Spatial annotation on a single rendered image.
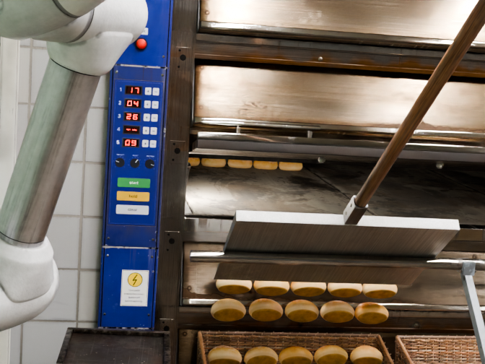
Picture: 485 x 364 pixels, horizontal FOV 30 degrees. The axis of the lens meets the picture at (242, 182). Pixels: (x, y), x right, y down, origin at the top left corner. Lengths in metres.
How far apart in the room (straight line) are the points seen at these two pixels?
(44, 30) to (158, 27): 0.96
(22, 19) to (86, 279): 1.21
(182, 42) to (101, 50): 0.88
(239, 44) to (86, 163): 0.54
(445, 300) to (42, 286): 1.36
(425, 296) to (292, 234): 0.73
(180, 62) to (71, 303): 0.75
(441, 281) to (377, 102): 0.59
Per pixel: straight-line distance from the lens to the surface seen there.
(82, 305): 2.64
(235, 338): 2.67
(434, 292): 2.81
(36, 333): 2.66
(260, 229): 2.14
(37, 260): 1.84
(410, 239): 2.27
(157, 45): 2.49
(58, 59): 1.69
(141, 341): 2.49
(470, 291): 2.39
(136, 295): 2.60
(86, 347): 2.43
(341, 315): 2.62
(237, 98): 2.55
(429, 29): 2.67
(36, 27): 1.55
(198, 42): 2.53
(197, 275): 2.63
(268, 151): 2.43
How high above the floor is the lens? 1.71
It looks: 9 degrees down
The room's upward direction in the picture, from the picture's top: 4 degrees clockwise
